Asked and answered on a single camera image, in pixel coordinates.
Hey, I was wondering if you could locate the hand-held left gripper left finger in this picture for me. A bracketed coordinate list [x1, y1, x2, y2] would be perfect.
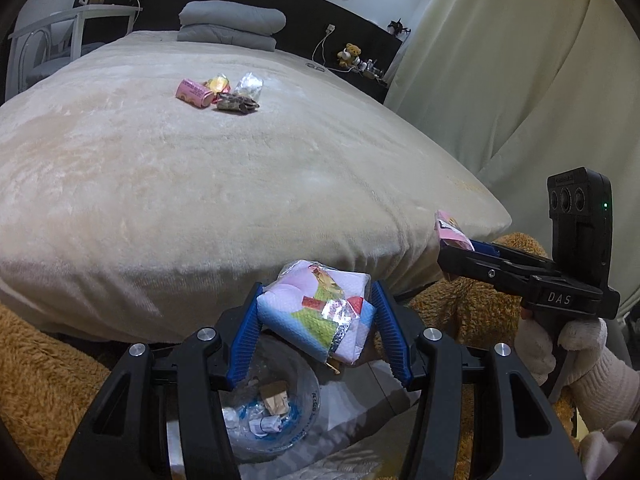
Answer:
[55, 281, 264, 480]

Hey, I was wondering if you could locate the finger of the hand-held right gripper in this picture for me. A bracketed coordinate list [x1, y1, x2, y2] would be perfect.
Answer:
[470, 240, 557, 274]
[436, 242, 556, 302]

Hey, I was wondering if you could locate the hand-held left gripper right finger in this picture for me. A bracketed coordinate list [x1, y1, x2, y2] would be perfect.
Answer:
[369, 280, 586, 480]

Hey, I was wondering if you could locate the brown paper bag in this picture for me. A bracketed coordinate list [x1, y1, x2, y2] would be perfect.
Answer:
[260, 381, 291, 417]

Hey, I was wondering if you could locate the white printed tissue packet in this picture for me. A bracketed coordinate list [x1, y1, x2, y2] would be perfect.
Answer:
[256, 259, 376, 366]

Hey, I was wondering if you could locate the white tissue ball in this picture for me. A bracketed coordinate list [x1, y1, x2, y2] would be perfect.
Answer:
[247, 412, 283, 436]

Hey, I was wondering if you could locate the bin with clear plastic liner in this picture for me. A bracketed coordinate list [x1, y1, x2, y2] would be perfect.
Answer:
[217, 335, 321, 463]

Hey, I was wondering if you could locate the dark wrapper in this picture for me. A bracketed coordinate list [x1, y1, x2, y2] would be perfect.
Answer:
[216, 92, 261, 113]

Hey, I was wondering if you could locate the pink snack box wrapper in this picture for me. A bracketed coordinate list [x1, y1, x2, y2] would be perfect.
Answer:
[176, 78, 213, 108]

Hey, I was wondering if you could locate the clear wrapper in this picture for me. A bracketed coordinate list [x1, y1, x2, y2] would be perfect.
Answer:
[234, 72, 264, 98]

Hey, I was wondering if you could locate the gold foil wrapper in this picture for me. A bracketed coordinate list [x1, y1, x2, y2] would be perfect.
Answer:
[202, 74, 232, 95]

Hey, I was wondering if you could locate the person's right forearm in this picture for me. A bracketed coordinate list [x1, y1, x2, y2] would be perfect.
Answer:
[567, 347, 640, 433]

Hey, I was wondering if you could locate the person's right hand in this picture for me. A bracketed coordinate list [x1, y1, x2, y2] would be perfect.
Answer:
[515, 317, 608, 387]

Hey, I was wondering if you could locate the white plastic packaging bag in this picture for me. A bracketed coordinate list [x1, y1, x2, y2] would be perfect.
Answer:
[167, 410, 401, 480]

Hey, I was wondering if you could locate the cream curtain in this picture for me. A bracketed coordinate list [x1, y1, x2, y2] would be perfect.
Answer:
[384, 0, 640, 321]

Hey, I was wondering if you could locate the beige bed blanket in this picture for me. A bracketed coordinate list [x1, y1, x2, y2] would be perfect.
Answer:
[0, 30, 513, 346]

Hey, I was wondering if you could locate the brown fuzzy plush fabric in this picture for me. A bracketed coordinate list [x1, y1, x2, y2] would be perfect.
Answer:
[0, 232, 581, 480]

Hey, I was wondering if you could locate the group of small toiletry bottles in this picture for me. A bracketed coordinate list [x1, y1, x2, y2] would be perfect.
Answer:
[357, 57, 389, 84]

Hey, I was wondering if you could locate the brown teddy bear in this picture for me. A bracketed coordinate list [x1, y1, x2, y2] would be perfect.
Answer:
[336, 42, 363, 68]

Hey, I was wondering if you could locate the black headboard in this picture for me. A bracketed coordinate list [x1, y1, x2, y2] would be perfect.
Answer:
[72, 0, 403, 106]

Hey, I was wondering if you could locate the grey folded duvet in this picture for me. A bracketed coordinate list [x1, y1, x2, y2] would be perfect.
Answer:
[176, 0, 287, 52]

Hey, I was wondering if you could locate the white chair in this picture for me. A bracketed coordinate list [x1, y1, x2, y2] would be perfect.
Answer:
[27, 20, 76, 81]

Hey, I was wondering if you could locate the white charger with cable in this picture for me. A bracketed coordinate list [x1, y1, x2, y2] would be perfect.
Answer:
[312, 22, 337, 73]

